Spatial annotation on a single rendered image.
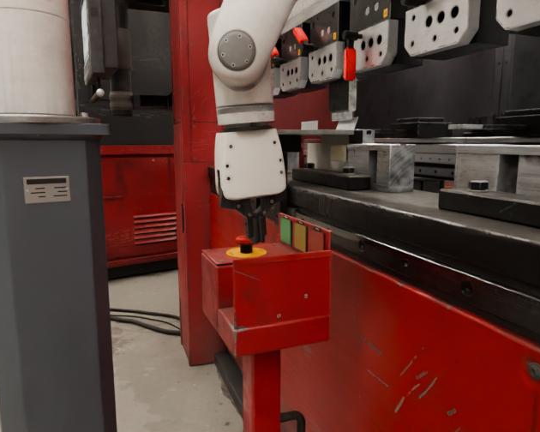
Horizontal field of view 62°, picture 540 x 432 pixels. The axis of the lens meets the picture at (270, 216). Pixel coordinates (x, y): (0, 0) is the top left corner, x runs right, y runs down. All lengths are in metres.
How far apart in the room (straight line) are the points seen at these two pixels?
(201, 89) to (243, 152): 1.27
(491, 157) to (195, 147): 1.36
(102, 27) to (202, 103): 0.48
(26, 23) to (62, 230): 0.28
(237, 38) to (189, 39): 1.36
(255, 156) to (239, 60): 0.15
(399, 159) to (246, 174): 0.38
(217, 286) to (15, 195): 0.32
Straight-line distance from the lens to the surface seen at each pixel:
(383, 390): 0.81
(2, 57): 0.74
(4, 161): 0.70
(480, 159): 0.75
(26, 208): 0.70
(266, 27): 0.58
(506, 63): 1.47
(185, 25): 1.94
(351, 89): 1.11
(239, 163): 0.65
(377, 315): 0.78
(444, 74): 1.65
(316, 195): 0.93
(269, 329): 0.70
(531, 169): 0.69
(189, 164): 1.89
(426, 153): 1.26
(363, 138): 1.03
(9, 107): 0.73
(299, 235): 0.79
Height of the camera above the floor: 0.97
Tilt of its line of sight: 9 degrees down
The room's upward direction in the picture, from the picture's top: straight up
